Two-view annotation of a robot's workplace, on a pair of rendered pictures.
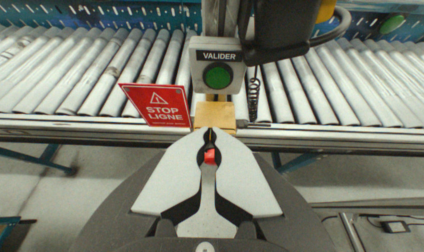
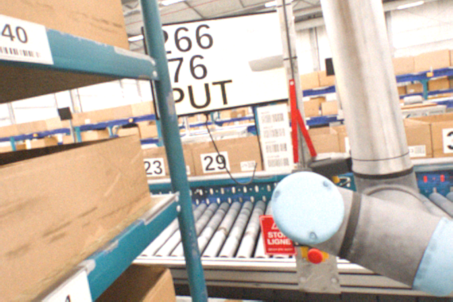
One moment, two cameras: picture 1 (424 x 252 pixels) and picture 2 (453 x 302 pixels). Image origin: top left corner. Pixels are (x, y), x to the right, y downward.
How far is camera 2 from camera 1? 62 cm
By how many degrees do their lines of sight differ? 55
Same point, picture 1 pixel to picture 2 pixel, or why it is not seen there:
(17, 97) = (156, 247)
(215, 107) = not seen: hidden behind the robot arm
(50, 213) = not seen: outside the picture
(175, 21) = (269, 194)
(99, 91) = (216, 242)
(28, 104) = (166, 251)
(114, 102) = (230, 248)
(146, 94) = (271, 222)
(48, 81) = (176, 238)
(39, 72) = (168, 232)
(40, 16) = not seen: hidden behind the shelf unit
